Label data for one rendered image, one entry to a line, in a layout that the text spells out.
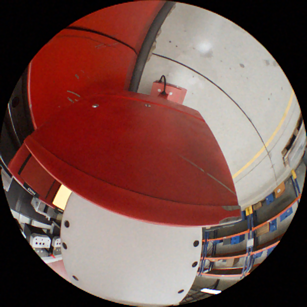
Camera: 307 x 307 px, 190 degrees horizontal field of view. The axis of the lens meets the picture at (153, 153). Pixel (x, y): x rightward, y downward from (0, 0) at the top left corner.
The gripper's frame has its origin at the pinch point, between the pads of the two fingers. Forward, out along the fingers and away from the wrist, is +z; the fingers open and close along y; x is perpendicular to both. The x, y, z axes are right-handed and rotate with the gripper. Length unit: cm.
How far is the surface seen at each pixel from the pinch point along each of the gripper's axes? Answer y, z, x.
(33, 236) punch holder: -40, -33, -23
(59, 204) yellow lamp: -10.1, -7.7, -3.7
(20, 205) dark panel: -98, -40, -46
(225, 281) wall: 498, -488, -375
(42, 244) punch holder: -41, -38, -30
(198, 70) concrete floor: 27, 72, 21
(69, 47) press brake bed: -20.0, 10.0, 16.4
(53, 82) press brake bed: -21.1, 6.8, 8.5
